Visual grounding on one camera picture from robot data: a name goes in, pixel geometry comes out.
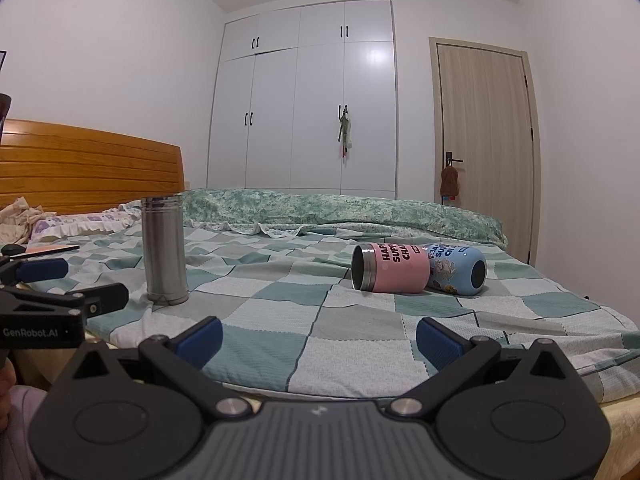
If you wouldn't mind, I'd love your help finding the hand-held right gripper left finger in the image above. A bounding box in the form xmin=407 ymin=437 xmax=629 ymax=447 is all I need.
xmin=54 ymin=316 xmax=253 ymax=419

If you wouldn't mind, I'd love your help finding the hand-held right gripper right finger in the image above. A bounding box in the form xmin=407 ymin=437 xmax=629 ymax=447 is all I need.
xmin=383 ymin=316 xmax=587 ymax=418

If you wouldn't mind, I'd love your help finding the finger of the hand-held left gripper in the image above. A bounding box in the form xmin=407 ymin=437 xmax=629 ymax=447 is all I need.
xmin=4 ymin=282 xmax=130 ymax=320
xmin=0 ymin=258 xmax=70 ymax=289

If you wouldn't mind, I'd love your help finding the blue cartoon cup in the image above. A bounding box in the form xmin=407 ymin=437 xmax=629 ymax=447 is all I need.
xmin=422 ymin=243 xmax=488 ymax=297

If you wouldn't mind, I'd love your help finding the pink cup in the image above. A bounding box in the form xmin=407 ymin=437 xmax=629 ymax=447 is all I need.
xmin=351 ymin=242 xmax=431 ymax=294

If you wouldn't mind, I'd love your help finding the stainless steel cup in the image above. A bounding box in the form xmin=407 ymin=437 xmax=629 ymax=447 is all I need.
xmin=140 ymin=195 xmax=190 ymax=307

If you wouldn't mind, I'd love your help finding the person's left hand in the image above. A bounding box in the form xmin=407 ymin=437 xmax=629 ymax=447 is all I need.
xmin=0 ymin=361 xmax=16 ymax=414

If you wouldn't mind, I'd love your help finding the orange flat tablet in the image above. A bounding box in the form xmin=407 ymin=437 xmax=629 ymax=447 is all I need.
xmin=22 ymin=243 xmax=81 ymax=257

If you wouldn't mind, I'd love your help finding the cream crumpled cloth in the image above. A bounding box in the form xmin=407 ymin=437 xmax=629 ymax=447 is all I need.
xmin=0 ymin=195 xmax=57 ymax=246

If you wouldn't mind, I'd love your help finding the purple floral pillow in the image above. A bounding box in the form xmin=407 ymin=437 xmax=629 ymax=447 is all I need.
xmin=29 ymin=207 xmax=144 ymax=242

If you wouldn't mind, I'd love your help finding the checked green bed blanket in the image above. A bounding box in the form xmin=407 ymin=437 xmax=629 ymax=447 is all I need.
xmin=0 ymin=221 xmax=640 ymax=397

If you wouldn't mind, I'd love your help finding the wooden headboard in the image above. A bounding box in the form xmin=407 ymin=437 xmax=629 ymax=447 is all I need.
xmin=0 ymin=118 xmax=184 ymax=216

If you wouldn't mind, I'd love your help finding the light purple clothing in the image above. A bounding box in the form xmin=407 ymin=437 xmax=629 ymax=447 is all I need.
xmin=0 ymin=384 xmax=52 ymax=480

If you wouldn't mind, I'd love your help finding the green floral quilt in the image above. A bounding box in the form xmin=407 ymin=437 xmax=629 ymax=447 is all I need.
xmin=119 ymin=188 xmax=509 ymax=249

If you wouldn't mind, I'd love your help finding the brown hanging pouch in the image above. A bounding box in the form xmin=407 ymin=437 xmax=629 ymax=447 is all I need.
xmin=439 ymin=165 xmax=460 ymax=199

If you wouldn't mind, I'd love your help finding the beige mattress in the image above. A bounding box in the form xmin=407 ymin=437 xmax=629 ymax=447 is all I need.
xmin=567 ymin=352 xmax=640 ymax=480

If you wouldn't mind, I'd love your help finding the light wooden door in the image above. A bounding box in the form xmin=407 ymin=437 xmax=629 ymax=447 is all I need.
xmin=428 ymin=36 xmax=543 ymax=267

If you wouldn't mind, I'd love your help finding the green hanging ornament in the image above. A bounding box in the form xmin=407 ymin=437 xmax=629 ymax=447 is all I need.
xmin=335 ymin=104 xmax=355 ymax=162

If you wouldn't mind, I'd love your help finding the white wardrobe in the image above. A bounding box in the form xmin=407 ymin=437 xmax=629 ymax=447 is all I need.
xmin=206 ymin=0 xmax=399 ymax=201

